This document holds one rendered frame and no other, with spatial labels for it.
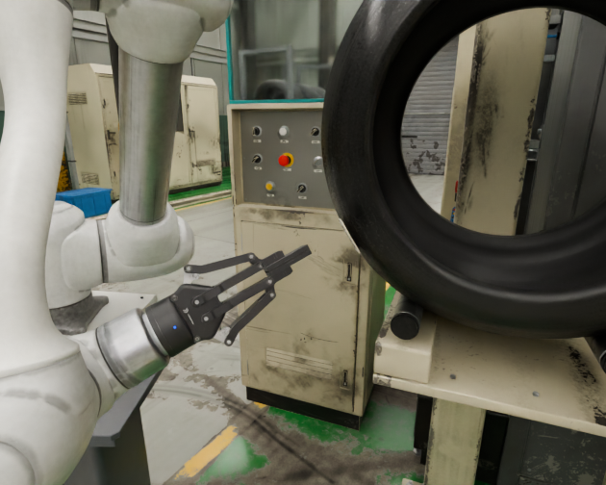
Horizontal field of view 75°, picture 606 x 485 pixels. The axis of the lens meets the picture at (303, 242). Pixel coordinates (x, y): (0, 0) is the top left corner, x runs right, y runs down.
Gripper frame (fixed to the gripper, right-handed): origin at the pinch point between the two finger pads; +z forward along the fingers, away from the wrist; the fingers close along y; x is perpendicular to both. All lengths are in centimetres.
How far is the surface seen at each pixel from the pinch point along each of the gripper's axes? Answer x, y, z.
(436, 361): -4.7, 28.9, 16.2
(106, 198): -538, -144, -66
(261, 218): -90, -9, 19
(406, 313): 1.5, 16.2, 12.5
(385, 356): -2.3, 21.7, 7.4
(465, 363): -2.9, 31.2, 20.0
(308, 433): -101, 76, -4
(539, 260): -4, 24, 45
